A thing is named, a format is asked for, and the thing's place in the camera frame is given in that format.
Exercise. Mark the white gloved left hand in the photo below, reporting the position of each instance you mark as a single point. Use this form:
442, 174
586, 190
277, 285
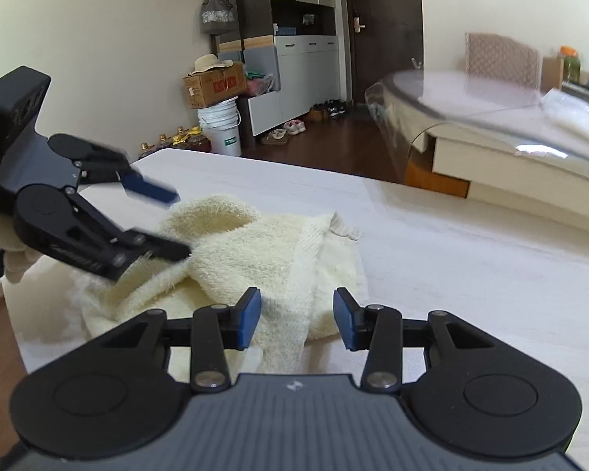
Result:
18, 258

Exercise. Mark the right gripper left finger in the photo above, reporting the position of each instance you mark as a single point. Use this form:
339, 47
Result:
217, 328

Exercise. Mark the white plastic bucket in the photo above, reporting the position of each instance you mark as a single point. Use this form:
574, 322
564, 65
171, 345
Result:
220, 123

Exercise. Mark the grey hanging bag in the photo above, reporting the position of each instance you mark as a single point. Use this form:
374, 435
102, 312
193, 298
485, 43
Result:
217, 17

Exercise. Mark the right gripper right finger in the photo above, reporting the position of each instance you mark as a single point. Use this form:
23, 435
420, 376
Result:
377, 329

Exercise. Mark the cardboard box with hat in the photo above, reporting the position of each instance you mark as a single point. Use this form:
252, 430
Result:
211, 87

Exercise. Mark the patterned chair back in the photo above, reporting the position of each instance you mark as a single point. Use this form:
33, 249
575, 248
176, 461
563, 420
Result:
497, 57

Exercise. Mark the cream yellow towel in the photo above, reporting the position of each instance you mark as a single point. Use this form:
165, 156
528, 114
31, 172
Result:
295, 261

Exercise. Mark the cooking oil bottles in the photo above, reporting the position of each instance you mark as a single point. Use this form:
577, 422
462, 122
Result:
192, 139

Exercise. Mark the white grey cabinet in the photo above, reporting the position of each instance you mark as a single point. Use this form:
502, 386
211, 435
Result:
293, 42

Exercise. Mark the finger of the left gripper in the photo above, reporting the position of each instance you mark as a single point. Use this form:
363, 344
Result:
68, 228
100, 165

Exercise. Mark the dark wooden door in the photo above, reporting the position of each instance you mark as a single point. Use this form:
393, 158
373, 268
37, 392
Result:
385, 36

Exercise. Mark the straw hat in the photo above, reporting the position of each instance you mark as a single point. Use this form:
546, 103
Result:
208, 62

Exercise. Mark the cream dining table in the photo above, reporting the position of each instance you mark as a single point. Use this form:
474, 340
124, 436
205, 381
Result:
512, 146

